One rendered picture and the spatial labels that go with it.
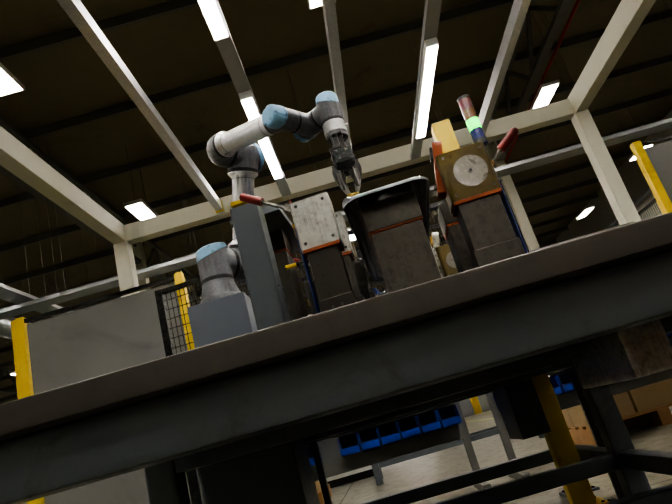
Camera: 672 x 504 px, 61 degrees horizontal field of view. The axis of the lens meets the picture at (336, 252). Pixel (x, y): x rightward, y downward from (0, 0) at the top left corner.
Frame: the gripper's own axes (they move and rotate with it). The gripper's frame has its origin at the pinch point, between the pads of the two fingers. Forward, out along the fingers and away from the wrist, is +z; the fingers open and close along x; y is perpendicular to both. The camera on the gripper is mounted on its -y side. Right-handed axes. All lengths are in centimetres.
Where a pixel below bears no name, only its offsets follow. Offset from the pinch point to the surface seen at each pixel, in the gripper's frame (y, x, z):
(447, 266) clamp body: -14.3, 22.5, 27.9
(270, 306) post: 42, -24, 38
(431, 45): -230, 83, -196
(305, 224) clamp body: 51, -10, 25
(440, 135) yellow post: -117, 50, -66
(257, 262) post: 42, -25, 27
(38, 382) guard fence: -205, -256, -15
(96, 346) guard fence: -210, -212, -30
